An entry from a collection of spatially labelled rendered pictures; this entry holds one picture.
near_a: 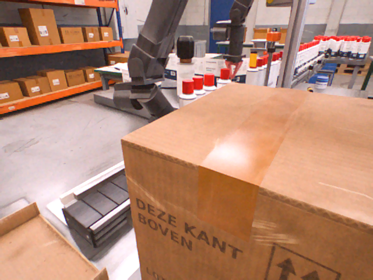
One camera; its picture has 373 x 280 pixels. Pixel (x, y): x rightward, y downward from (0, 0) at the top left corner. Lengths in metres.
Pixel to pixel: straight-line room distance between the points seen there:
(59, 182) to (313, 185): 0.65
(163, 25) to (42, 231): 0.49
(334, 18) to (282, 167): 8.39
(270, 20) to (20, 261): 8.58
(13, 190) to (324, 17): 8.44
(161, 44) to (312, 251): 0.42
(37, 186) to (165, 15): 0.55
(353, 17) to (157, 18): 8.26
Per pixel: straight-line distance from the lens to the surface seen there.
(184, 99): 0.63
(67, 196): 0.53
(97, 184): 0.45
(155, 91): 0.52
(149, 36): 0.49
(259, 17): 8.79
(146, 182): 0.24
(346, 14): 8.62
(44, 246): 0.56
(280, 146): 0.23
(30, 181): 0.78
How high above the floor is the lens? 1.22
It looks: 27 degrees down
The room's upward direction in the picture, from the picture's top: straight up
